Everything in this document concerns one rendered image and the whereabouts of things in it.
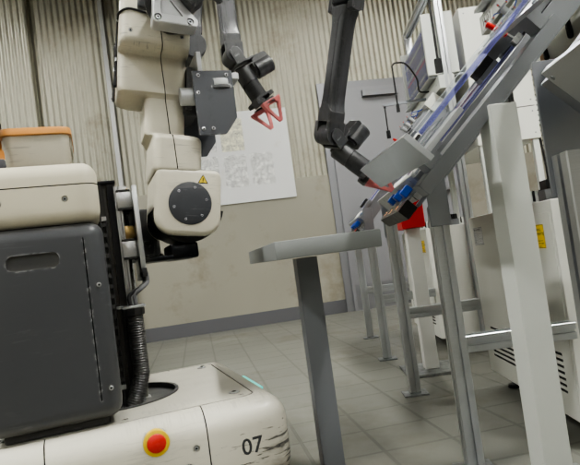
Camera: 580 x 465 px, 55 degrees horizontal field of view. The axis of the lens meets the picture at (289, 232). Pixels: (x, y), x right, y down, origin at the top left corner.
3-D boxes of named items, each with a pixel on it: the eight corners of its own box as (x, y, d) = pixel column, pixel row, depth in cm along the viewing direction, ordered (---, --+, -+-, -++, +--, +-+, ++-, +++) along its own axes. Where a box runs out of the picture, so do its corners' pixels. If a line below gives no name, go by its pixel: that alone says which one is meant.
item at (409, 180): (432, 193, 142) (409, 175, 142) (392, 213, 207) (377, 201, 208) (435, 189, 142) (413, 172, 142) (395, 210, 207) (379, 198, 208)
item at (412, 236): (409, 379, 231) (382, 193, 235) (399, 368, 255) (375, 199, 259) (467, 372, 231) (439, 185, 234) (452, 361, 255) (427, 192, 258)
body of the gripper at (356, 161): (375, 167, 166) (355, 152, 167) (379, 160, 156) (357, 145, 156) (361, 184, 166) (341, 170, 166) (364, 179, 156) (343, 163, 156)
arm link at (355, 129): (312, 134, 160) (330, 135, 153) (335, 105, 163) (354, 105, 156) (334, 162, 167) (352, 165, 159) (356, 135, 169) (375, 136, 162)
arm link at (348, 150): (325, 157, 164) (329, 149, 158) (339, 139, 166) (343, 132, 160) (345, 171, 163) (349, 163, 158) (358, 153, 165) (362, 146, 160)
